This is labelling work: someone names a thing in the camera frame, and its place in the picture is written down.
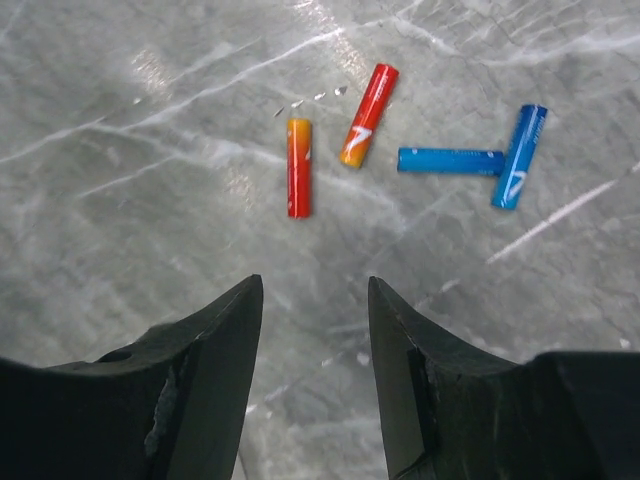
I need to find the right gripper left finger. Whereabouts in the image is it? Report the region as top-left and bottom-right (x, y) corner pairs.
(1, 275), (263, 479)

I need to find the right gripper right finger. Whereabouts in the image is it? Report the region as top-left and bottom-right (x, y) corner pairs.
(368, 277), (639, 479)

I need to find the red orange battery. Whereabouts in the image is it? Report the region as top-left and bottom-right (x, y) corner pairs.
(339, 63), (399, 168)
(286, 118), (312, 219)

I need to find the blue battery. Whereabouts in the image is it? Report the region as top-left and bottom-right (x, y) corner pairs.
(397, 147), (505, 176)
(491, 104), (548, 210)

